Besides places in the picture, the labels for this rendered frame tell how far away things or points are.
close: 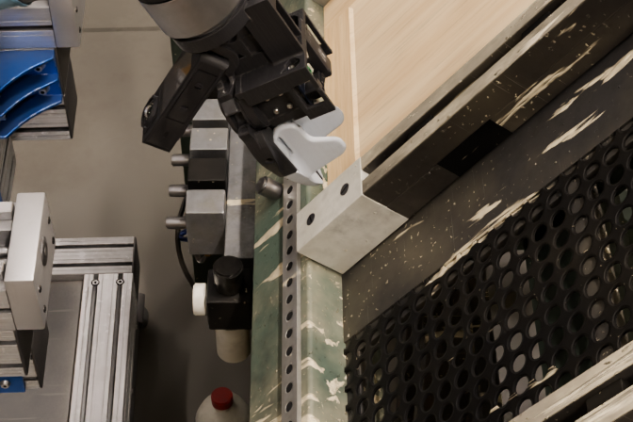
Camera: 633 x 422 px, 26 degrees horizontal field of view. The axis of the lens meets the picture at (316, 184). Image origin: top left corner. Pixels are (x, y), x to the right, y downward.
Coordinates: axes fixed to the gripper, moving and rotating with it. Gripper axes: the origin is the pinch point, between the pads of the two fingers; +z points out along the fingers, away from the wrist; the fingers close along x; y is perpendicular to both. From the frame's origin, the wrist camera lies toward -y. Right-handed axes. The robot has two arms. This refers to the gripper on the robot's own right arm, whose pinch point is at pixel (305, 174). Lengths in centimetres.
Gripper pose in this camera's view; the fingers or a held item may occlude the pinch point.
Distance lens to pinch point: 117.7
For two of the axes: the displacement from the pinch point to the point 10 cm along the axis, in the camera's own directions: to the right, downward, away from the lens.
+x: -0.3, -7.3, 6.9
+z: 4.6, 6.0, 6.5
